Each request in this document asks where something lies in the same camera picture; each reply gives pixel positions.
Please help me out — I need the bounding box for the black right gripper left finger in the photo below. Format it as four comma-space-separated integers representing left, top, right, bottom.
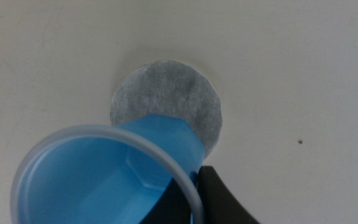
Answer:
139, 177, 196, 224

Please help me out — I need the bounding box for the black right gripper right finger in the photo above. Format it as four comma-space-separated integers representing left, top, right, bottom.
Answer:
196, 165, 260, 224

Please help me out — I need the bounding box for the blue plastic cup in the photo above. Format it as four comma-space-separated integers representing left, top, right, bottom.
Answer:
10, 113, 206, 224

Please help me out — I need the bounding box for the round grey felt cup mat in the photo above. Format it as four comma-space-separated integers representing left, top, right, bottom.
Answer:
109, 60, 224, 159

